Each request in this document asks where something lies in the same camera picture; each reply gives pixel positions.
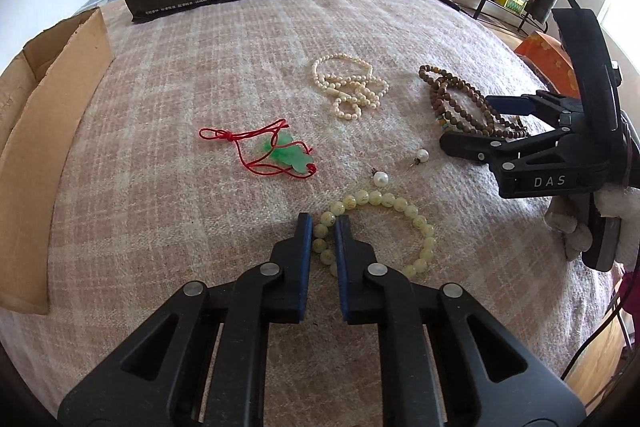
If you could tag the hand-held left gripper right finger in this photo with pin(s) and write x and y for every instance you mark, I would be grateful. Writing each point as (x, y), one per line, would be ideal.
(342, 257)

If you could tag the brown cardboard box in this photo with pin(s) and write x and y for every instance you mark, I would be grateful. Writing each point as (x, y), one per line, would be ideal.
(50, 157)

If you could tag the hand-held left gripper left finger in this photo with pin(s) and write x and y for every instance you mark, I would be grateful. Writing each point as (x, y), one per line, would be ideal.
(305, 257)

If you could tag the bright window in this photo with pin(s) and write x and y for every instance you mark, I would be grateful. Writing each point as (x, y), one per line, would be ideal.
(622, 7)

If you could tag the pearl earring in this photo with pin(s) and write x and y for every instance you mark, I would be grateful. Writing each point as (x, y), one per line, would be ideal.
(423, 155)
(381, 179)

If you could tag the orange patterned box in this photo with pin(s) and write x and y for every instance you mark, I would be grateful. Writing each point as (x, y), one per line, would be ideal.
(545, 59)

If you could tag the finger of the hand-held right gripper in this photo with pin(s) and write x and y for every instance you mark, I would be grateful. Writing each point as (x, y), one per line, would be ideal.
(465, 146)
(507, 104)

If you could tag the person's right hand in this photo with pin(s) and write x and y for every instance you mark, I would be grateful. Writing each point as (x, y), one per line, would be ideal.
(565, 222)

